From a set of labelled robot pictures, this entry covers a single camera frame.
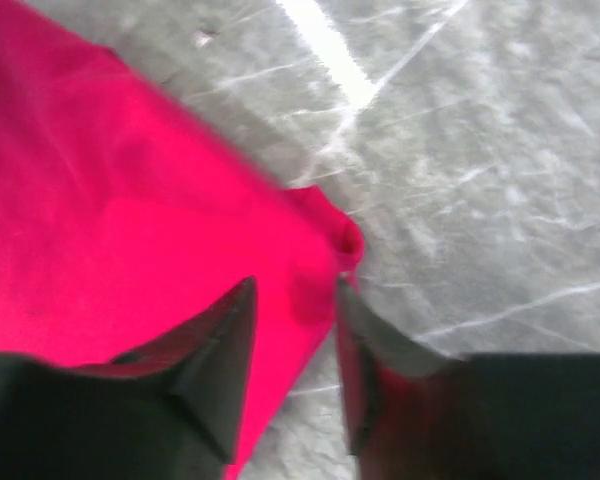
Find bright red t-shirt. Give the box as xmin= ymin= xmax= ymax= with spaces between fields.
xmin=0 ymin=1 xmax=364 ymax=479

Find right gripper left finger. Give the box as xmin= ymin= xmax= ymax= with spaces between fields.
xmin=74 ymin=278 xmax=257 ymax=465

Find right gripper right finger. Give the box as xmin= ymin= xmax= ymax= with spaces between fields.
xmin=336 ymin=279 xmax=468 ymax=458

